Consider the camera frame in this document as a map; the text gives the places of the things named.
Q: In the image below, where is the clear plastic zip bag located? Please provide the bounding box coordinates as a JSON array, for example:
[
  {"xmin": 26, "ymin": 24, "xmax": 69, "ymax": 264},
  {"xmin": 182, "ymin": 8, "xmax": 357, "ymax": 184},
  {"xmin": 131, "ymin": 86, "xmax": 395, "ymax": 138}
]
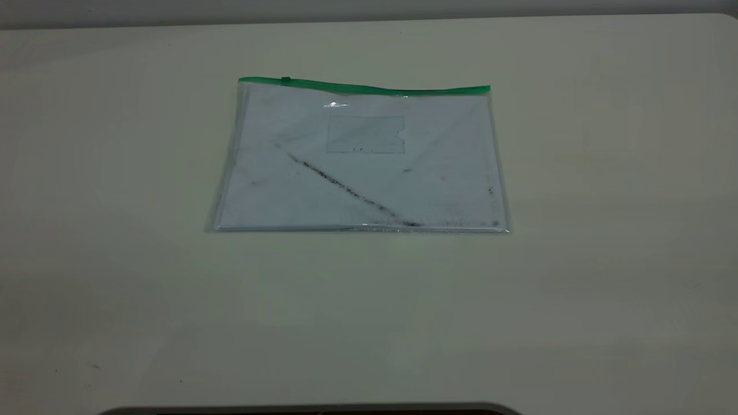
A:
[{"xmin": 205, "ymin": 76, "xmax": 511, "ymax": 234}]

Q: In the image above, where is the dark grey robot base edge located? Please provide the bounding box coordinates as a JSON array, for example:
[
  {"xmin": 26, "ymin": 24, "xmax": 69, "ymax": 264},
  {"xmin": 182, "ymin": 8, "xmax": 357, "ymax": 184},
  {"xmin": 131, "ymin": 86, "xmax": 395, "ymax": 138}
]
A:
[{"xmin": 98, "ymin": 402, "xmax": 522, "ymax": 415}]

